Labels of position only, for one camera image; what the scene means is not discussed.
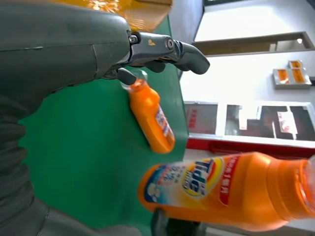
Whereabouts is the orange detergent bottle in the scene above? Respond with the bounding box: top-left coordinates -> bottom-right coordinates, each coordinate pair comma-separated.
137,151 -> 315,233
121,69 -> 176,155

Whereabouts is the yellow plastic film sheet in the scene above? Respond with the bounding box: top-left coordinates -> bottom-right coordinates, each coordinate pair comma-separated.
49,0 -> 173,32

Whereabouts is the red text sticker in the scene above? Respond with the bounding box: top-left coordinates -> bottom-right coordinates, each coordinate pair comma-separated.
186,108 -> 198,130

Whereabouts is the red and white display counter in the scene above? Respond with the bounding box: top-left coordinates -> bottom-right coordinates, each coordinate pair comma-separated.
184,100 -> 315,161

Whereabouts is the ribbed grey left arm sleeve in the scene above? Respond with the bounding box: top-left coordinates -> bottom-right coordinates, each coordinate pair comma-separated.
0,97 -> 144,236

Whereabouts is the white paper sheet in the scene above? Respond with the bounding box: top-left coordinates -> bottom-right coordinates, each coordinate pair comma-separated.
276,111 -> 298,136

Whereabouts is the white box with orange panels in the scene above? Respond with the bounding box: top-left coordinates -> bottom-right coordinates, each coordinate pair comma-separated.
272,59 -> 313,90

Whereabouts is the grey wall ledge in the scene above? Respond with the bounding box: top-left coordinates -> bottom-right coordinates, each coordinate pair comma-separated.
193,31 -> 315,58

